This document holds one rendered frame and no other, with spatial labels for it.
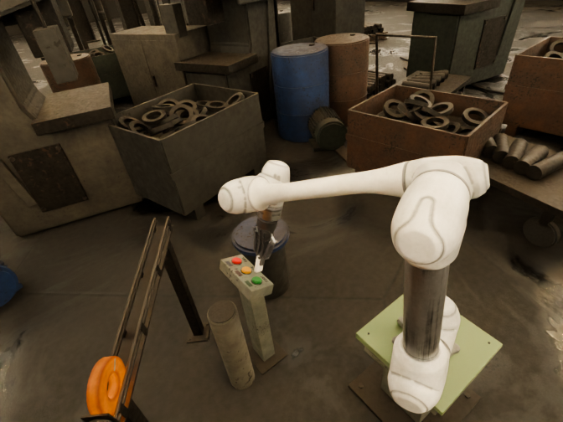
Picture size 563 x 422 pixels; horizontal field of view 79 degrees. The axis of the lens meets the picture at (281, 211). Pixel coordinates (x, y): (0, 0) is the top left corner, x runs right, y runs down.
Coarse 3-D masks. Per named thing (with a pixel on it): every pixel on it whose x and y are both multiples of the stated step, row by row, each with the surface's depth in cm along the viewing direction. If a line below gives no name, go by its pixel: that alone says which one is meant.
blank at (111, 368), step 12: (108, 360) 95; (120, 360) 101; (96, 372) 92; (108, 372) 94; (120, 372) 101; (96, 384) 89; (120, 384) 100; (96, 396) 89; (108, 396) 97; (96, 408) 89; (108, 408) 93
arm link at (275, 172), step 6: (270, 162) 114; (276, 162) 115; (282, 162) 116; (264, 168) 115; (270, 168) 114; (276, 168) 113; (282, 168) 114; (288, 168) 116; (258, 174) 116; (264, 174) 114; (270, 174) 114; (276, 174) 113; (282, 174) 114; (288, 174) 116; (270, 180) 112; (276, 180) 113; (282, 180) 114; (288, 180) 117; (270, 204) 117; (276, 204) 118; (282, 204) 121
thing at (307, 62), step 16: (288, 48) 348; (304, 48) 341; (320, 48) 335; (272, 64) 341; (288, 64) 325; (304, 64) 323; (320, 64) 329; (288, 80) 334; (304, 80) 332; (320, 80) 338; (288, 96) 344; (304, 96) 341; (320, 96) 347; (288, 112) 355; (304, 112) 350; (288, 128) 366; (304, 128) 360
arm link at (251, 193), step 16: (256, 176) 112; (336, 176) 98; (352, 176) 97; (368, 176) 95; (384, 176) 91; (400, 176) 87; (224, 192) 101; (240, 192) 101; (256, 192) 101; (272, 192) 99; (288, 192) 98; (304, 192) 97; (320, 192) 97; (336, 192) 97; (352, 192) 98; (368, 192) 96; (384, 192) 93; (400, 192) 89; (224, 208) 103; (240, 208) 102; (256, 208) 103
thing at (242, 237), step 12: (240, 228) 192; (252, 228) 191; (276, 228) 189; (288, 228) 190; (240, 240) 184; (252, 240) 183; (240, 252) 181; (252, 252) 177; (276, 252) 185; (252, 264) 187; (264, 264) 186; (276, 264) 189; (276, 276) 195; (288, 276) 209; (276, 288) 200
